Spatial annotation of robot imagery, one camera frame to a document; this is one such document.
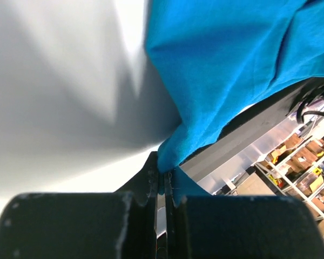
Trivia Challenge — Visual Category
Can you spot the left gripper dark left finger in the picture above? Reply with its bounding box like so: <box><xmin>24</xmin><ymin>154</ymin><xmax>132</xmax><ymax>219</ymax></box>
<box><xmin>0</xmin><ymin>152</ymin><xmax>159</xmax><ymax>258</ymax></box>

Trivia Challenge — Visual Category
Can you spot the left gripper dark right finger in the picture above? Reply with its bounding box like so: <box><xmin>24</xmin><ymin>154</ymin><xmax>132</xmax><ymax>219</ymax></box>
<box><xmin>164</xmin><ymin>168</ymin><xmax>324</xmax><ymax>258</ymax></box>

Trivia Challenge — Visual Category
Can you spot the blue t shirt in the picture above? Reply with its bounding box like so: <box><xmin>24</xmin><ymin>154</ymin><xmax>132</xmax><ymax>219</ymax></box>
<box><xmin>144</xmin><ymin>0</ymin><xmax>324</xmax><ymax>173</ymax></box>

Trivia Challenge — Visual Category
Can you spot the storage shelf with boxes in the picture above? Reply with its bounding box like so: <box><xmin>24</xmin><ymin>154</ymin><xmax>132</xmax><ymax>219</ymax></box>
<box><xmin>254</xmin><ymin>116</ymin><xmax>324</xmax><ymax>237</ymax></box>

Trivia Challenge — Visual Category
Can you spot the aluminium front frame rail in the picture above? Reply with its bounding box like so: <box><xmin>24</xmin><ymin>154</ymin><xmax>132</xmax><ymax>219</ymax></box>
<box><xmin>181</xmin><ymin>106</ymin><xmax>297</xmax><ymax>182</ymax></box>

